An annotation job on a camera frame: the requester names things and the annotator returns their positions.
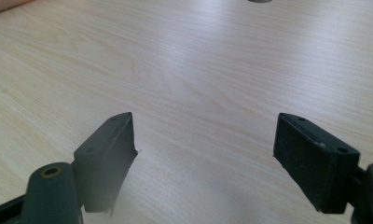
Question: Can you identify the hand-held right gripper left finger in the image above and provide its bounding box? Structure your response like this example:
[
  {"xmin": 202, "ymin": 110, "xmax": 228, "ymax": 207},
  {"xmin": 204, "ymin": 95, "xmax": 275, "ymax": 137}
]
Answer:
[{"xmin": 73, "ymin": 112, "xmax": 139, "ymax": 217}]

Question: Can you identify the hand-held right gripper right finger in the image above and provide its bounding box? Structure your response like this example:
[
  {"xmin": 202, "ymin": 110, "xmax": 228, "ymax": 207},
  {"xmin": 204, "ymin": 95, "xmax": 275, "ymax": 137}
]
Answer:
[{"xmin": 272, "ymin": 112, "xmax": 361, "ymax": 215}]

